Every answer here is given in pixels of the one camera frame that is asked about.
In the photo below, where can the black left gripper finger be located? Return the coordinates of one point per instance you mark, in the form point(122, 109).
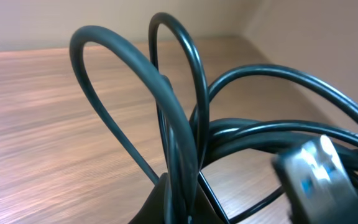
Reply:
point(152, 210)

